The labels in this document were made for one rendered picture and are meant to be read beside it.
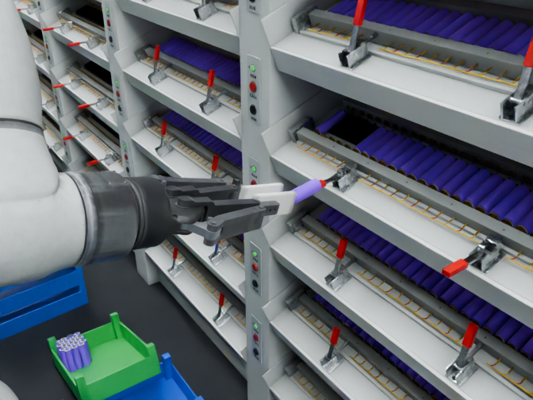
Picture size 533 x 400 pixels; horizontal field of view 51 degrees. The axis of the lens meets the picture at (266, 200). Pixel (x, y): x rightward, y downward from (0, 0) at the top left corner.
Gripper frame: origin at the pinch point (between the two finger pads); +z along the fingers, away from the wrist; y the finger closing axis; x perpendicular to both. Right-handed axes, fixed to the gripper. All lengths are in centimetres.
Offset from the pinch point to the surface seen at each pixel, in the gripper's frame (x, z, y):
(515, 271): -0.5, 20.8, -24.4
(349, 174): -0.3, 22.5, 5.1
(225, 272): 43, 37, 40
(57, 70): 28, 43, 161
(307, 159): 2.1, 24.8, 16.2
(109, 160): 46, 44, 116
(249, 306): 44, 35, 28
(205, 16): -15, 22, 50
